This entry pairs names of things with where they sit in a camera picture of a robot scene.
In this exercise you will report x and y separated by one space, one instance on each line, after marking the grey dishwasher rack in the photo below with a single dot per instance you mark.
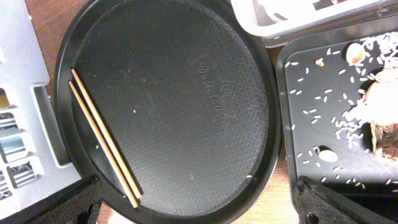
34 161

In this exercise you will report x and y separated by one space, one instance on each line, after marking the wooden chopstick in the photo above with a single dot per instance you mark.
104 146
107 136

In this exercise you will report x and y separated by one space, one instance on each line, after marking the round black tray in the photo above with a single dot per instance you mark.
189 97

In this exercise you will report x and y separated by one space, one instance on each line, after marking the food scraps pile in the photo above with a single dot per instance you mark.
378 104

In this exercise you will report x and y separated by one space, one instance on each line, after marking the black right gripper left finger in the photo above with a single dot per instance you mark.
79 203

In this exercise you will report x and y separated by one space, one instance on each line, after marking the rectangular black tray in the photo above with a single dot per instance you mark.
317 86

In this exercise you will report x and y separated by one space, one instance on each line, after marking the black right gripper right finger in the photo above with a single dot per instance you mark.
316 203

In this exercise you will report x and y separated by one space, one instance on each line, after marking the clear plastic bin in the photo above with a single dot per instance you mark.
278 22

